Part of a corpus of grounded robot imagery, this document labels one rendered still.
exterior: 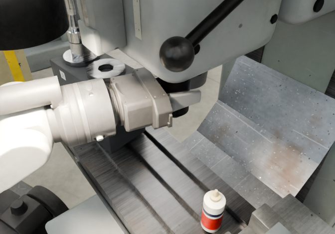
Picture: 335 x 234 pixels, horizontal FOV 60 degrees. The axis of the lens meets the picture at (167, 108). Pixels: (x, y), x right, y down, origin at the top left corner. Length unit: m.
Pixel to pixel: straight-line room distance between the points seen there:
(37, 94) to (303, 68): 0.58
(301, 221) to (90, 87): 0.43
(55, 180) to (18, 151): 1.63
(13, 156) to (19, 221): 0.75
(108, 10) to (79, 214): 0.54
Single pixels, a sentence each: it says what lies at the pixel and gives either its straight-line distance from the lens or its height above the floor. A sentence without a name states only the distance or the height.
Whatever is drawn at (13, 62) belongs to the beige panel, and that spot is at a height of 0.52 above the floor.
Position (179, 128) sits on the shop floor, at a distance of 2.23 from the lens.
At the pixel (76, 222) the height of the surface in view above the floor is 0.87.
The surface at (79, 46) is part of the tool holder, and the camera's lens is 0.73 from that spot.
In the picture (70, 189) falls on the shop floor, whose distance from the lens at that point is 1.94.
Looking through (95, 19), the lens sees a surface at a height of 1.38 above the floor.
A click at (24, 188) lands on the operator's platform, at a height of 0.40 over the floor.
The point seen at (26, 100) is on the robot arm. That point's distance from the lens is 0.39.
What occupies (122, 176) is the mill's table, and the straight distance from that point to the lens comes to 0.72.
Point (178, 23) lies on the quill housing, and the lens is 0.28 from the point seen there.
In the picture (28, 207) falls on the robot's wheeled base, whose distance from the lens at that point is 1.15.
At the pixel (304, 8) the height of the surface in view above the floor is 1.37.
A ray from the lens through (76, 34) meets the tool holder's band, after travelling 0.72.
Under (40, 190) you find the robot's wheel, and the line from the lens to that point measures 1.20.
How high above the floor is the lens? 1.49
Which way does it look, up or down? 38 degrees down
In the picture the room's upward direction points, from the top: straight up
